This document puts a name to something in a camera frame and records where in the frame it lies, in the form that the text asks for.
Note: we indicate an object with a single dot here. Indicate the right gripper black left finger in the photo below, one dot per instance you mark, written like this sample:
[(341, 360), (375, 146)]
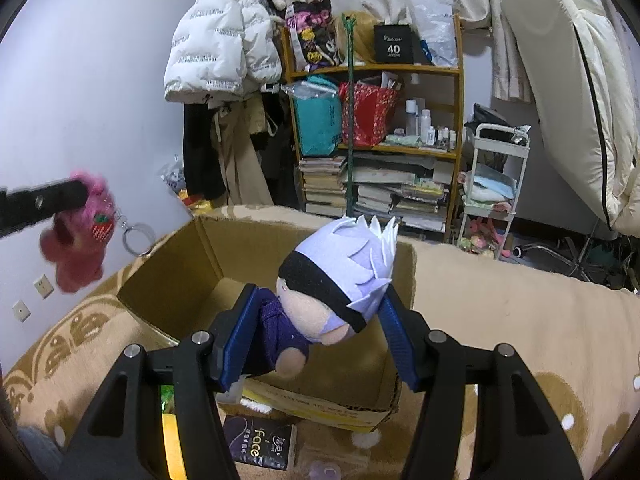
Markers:
[(121, 435)]

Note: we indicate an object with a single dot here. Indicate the yellow plush toy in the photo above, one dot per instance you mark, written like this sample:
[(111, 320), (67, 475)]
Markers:
[(172, 448)]

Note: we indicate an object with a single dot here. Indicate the pink plush bear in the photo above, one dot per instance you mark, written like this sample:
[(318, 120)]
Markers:
[(76, 243)]

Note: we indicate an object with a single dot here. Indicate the white-haired plush doll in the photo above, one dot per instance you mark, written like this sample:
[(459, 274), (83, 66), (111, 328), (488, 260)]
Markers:
[(328, 289)]

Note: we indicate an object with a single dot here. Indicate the black tissue pack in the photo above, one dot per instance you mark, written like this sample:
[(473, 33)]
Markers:
[(260, 442)]

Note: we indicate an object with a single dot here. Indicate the cardboard box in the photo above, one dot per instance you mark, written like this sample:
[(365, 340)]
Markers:
[(200, 271)]

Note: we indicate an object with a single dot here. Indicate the white puffer jacket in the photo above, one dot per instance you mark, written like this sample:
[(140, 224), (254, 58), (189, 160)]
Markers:
[(222, 51)]

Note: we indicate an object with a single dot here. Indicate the white rolling cart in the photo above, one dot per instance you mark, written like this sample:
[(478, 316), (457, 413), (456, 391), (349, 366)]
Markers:
[(492, 187)]

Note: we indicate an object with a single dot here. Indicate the stack of books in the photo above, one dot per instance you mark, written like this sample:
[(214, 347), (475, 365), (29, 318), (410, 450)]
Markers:
[(324, 186)]

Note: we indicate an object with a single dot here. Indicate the teal bag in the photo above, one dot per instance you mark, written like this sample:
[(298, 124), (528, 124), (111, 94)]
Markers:
[(318, 110)]

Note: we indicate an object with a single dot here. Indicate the wooden shelf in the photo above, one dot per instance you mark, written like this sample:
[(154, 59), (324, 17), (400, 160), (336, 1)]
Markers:
[(410, 174)]

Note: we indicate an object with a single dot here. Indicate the red bag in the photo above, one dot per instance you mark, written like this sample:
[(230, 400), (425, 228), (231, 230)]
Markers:
[(374, 109)]

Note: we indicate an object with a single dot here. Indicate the white mattress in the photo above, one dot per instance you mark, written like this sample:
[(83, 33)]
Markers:
[(581, 80)]

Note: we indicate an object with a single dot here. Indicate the black box marked 40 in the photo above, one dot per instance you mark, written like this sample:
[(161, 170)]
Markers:
[(393, 44)]

